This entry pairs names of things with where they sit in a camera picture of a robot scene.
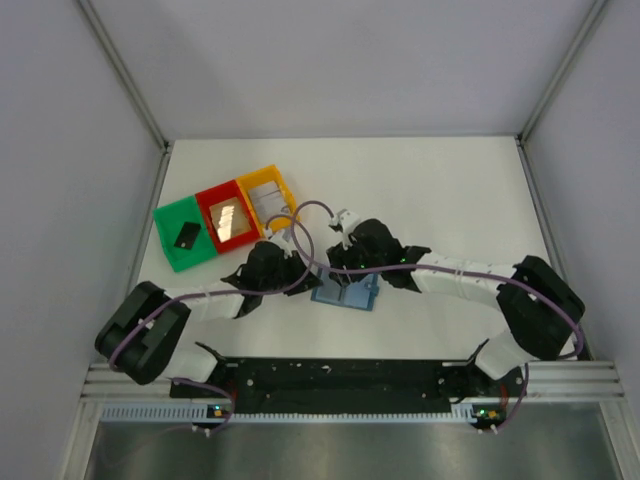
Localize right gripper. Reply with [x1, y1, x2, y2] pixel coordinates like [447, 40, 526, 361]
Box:
[328, 237, 387, 289]

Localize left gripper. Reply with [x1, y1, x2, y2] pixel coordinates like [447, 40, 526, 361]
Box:
[260, 250, 323, 296]

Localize blue leather card holder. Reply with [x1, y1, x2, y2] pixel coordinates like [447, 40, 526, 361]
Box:
[311, 269, 380, 312]

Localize black credit card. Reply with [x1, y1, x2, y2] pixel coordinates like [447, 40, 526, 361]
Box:
[174, 221, 201, 250]

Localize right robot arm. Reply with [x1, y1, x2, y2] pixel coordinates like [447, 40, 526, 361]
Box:
[326, 211, 585, 396]

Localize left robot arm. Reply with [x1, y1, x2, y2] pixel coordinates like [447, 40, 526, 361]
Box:
[94, 241, 322, 397]

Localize silver cards in yellow bin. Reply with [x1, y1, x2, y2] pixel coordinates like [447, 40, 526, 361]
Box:
[248, 181, 291, 224]

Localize gold cards in red bin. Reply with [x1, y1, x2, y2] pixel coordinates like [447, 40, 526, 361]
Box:
[209, 197, 251, 243]

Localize yellow plastic bin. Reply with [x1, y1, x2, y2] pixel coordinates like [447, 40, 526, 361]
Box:
[235, 165, 297, 236]

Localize red plastic bin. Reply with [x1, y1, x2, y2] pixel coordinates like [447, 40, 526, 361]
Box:
[195, 180, 261, 254]

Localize green plastic bin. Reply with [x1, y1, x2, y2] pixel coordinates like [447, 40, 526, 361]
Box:
[153, 195, 218, 273]

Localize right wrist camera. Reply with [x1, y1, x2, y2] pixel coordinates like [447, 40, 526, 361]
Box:
[329, 209, 361, 234]

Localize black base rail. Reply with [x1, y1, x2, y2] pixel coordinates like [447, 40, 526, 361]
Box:
[167, 355, 524, 416]

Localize white cable duct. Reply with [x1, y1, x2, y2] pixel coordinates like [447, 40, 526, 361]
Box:
[99, 402, 506, 426]

